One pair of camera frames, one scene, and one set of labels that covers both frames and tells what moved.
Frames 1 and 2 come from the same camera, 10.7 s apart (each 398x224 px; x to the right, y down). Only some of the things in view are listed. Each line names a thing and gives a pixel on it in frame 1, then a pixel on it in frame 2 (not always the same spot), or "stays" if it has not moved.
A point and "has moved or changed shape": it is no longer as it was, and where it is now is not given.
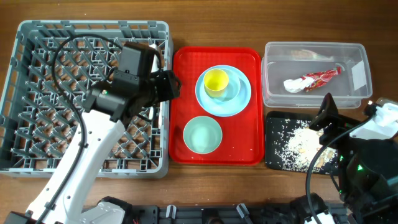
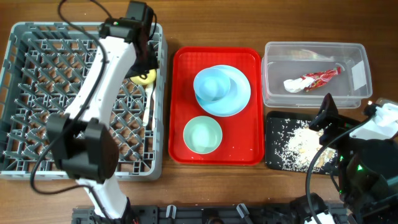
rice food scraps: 295,144 stays
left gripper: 171,88 → 153,63
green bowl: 203,135 stays
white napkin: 296,85 stays
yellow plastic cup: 215,83 has moved or changed shape
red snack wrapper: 320,78 stays
